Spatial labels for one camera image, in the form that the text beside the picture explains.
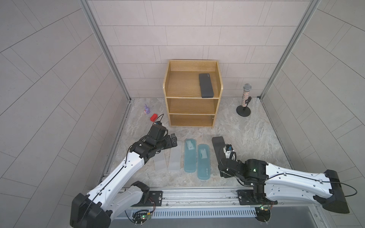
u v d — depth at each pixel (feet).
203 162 2.76
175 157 2.76
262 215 2.36
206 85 2.67
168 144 2.20
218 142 2.60
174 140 2.27
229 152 2.12
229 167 1.72
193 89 2.66
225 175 1.84
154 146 1.86
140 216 2.23
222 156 2.20
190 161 2.74
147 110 3.45
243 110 3.55
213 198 2.37
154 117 3.38
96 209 1.20
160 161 2.71
